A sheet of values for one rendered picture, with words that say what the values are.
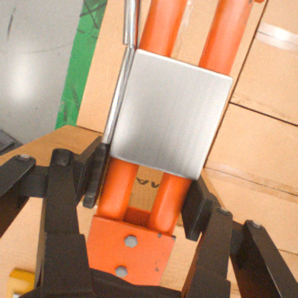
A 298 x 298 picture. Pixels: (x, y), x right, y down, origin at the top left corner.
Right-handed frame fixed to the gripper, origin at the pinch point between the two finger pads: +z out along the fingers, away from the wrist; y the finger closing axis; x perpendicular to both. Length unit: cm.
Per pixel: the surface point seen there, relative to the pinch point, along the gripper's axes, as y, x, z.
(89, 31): -37, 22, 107
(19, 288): -11.3, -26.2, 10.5
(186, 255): 10.5, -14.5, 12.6
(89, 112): -16, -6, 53
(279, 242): 54, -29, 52
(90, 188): -3.2, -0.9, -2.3
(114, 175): -1.9, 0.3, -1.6
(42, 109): -52, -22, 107
